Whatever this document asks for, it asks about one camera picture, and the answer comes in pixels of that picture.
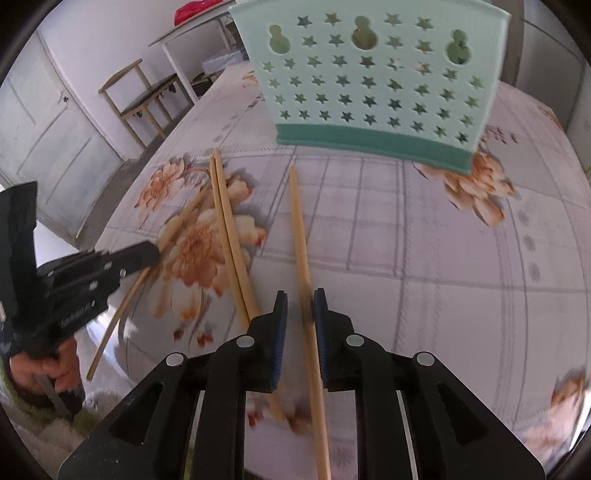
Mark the white side table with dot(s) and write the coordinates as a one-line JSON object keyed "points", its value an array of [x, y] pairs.
{"points": [[184, 32]]}

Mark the person's left hand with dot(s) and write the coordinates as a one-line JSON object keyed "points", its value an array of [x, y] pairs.
{"points": [[64, 369]]}

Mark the red bag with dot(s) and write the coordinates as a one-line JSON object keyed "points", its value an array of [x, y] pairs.
{"points": [[189, 11]]}

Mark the floral tablecloth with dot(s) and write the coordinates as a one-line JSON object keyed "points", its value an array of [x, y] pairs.
{"points": [[415, 254]]}

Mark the white bag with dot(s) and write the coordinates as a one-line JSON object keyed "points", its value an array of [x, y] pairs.
{"points": [[221, 62]]}

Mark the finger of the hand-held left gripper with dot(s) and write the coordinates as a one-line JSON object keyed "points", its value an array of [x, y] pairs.
{"points": [[136, 258]]}

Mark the wooden chair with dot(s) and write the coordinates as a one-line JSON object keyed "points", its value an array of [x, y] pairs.
{"points": [[147, 92]]}

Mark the mint green utensil holder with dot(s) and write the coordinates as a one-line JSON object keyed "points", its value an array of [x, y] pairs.
{"points": [[369, 141]]}

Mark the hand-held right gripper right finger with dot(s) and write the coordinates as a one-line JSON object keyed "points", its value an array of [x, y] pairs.
{"points": [[321, 341]]}

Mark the white door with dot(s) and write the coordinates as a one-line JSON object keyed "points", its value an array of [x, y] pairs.
{"points": [[55, 152]]}

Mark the grey refrigerator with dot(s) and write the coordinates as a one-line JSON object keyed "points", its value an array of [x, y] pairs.
{"points": [[549, 55]]}

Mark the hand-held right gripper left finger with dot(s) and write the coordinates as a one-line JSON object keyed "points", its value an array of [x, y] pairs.
{"points": [[278, 341]]}

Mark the wooden chopstick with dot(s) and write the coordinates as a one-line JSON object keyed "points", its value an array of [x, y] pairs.
{"points": [[234, 221], [226, 230], [111, 337], [302, 258]]}

